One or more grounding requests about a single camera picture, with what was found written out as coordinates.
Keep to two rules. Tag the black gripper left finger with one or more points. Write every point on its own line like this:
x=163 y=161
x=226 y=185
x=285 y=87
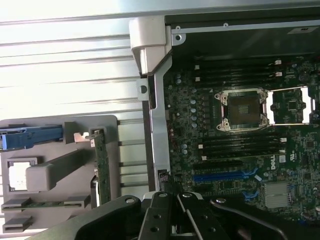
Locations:
x=155 y=220

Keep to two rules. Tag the blue expansion slot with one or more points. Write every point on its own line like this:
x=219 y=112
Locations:
x=217 y=177

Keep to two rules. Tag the green motherboard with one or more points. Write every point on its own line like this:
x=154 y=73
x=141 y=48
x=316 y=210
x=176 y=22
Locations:
x=300 y=155

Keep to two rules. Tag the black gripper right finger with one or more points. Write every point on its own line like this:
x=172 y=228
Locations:
x=207 y=222

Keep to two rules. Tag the metal socket cover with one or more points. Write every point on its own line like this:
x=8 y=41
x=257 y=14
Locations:
x=305 y=105

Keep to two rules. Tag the CPU socket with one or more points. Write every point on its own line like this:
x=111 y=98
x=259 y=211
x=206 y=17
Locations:
x=242 y=110

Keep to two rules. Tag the silver chipset heat sink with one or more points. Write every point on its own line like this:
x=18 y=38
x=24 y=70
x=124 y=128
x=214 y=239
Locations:
x=276 y=195

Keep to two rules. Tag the green RAM stick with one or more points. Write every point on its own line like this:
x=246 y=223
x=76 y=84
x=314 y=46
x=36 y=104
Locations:
x=45 y=203

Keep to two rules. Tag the open black PC case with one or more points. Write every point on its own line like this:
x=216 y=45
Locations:
x=160 y=125

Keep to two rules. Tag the grey parts rack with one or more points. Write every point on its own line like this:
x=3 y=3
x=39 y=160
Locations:
x=62 y=160

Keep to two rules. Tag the silver CPU chip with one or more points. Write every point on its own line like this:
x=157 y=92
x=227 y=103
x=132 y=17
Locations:
x=17 y=175

